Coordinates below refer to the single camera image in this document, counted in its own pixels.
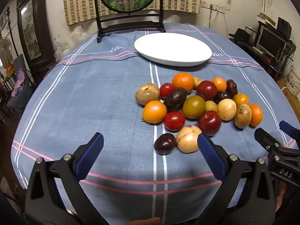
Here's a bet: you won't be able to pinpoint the red tomato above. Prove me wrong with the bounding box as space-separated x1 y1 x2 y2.
163 111 186 131
160 83 176 99

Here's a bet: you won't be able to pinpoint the green-yellow tomato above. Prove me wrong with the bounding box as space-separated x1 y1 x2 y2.
182 95 206 119

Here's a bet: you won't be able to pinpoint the dark chair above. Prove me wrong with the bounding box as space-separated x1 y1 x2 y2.
7 54 35 118

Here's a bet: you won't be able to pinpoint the black computer monitor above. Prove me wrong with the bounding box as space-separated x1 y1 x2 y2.
258 27 287 54

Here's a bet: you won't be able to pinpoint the black speaker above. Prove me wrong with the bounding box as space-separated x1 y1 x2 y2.
277 17 292 39

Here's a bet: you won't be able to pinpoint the small orange tangerine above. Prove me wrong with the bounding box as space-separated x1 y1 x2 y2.
233 93 249 107
212 77 227 92

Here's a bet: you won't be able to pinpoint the blue striped tablecloth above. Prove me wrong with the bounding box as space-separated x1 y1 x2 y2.
10 23 296 225

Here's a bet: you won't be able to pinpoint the medium orange mandarin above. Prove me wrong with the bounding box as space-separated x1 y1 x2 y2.
249 104 263 126

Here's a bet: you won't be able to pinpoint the clear plastic bags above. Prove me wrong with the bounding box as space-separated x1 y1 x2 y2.
53 26 99 59

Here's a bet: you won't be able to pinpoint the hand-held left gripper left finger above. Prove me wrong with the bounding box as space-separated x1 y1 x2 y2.
25 132 110 225

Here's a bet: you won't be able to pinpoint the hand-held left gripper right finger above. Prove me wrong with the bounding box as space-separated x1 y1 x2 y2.
194 133 276 225

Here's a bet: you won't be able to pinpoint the black hat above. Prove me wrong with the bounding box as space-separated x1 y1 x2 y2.
228 28 252 41

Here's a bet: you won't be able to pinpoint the purple cloth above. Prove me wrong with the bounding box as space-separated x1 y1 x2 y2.
12 68 26 96

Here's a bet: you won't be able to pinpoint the beige brick-pattern curtain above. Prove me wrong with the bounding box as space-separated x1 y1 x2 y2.
62 0 202 26

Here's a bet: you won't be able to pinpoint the person's left hand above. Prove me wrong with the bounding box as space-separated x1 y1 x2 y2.
127 217 162 225

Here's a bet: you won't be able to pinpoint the small yellow fruit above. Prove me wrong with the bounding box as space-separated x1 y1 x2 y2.
205 100 218 113

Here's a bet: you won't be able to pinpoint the white power cable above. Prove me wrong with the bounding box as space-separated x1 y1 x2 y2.
202 9 219 27

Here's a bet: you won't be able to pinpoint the speckled tan passion fruit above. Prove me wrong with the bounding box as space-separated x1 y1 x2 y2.
234 103 252 129

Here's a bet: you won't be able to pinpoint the pale tan round fruit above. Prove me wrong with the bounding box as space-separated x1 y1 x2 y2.
176 125 202 153

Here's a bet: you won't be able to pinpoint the orange-yellow tomato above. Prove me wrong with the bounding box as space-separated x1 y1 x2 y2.
142 100 167 124

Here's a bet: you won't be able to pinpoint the small dark purple plum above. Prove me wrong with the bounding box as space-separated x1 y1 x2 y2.
215 91 230 104

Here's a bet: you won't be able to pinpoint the white plastic bucket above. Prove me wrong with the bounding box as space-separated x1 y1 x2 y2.
285 70 300 94

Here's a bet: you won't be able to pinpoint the red plum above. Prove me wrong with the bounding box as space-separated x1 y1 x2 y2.
196 80 217 101
197 110 222 137

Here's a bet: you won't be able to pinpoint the dark wood framed painting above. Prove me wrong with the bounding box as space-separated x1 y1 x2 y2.
16 0 55 75

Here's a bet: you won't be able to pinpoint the large orange mandarin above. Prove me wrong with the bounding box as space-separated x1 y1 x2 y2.
172 73 195 93

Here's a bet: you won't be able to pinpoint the dark red wrinkled date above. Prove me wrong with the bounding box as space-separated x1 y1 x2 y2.
226 79 238 99

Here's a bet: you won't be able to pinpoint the black computer desk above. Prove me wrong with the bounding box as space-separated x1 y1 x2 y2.
228 21 297 80

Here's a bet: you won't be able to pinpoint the white oval plate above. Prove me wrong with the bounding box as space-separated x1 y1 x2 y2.
134 33 212 67

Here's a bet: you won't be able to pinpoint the small cardboard box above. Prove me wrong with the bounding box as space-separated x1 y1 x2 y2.
256 13 276 26

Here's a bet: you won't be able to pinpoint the white standing fan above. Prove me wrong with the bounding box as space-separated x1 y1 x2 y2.
0 37 12 64

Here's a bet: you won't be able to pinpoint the pale yellow round fruit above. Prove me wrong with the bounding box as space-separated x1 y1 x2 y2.
217 99 237 121

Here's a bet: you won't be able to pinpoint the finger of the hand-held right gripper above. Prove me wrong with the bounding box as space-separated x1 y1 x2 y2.
279 121 300 149
254 128 282 150

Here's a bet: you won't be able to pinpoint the person's right hand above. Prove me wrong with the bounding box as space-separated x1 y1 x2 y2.
275 184 287 212

